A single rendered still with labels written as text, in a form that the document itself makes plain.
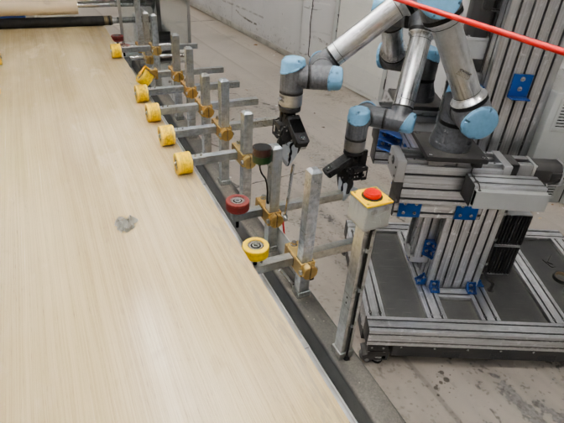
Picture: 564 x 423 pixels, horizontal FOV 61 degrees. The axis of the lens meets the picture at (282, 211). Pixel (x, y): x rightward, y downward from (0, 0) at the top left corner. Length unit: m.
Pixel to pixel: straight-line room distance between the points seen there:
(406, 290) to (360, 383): 1.13
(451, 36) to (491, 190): 0.58
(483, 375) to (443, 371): 0.18
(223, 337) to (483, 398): 1.50
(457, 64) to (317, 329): 0.90
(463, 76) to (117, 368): 1.25
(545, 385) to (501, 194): 1.06
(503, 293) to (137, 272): 1.84
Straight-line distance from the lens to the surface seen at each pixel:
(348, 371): 1.39
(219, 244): 1.43
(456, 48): 1.57
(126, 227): 1.53
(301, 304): 1.54
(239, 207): 1.59
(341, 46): 1.64
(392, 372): 2.35
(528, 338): 2.43
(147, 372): 1.12
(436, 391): 2.34
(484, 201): 1.84
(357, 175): 1.79
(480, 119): 1.65
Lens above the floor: 1.77
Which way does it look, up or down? 33 degrees down
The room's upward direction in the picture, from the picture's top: 4 degrees clockwise
